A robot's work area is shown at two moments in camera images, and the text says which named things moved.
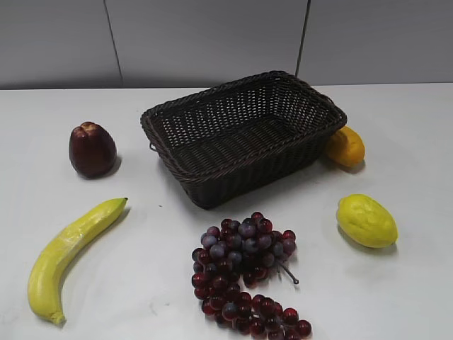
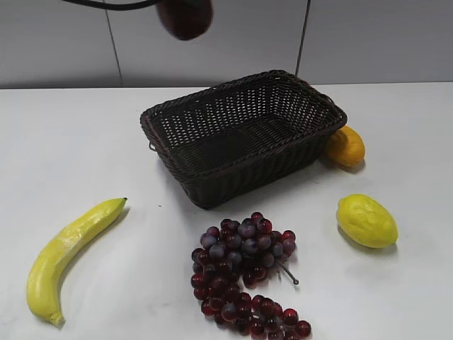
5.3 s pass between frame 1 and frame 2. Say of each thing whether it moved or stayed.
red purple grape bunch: stayed
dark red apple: moved
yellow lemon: stayed
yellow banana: stayed
